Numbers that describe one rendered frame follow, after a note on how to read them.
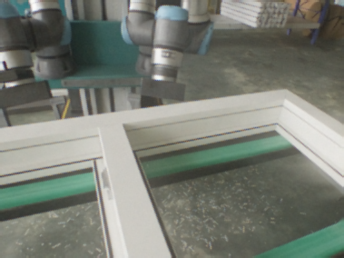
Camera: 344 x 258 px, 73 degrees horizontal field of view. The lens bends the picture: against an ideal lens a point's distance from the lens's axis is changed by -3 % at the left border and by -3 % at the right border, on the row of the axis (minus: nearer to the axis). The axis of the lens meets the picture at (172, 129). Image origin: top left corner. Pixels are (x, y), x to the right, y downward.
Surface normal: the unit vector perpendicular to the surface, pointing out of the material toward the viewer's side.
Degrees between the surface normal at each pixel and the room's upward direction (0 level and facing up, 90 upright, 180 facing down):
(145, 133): 90
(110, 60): 90
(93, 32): 90
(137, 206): 0
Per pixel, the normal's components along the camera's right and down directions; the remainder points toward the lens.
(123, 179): 0.06, -0.82
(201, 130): 0.35, 0.55
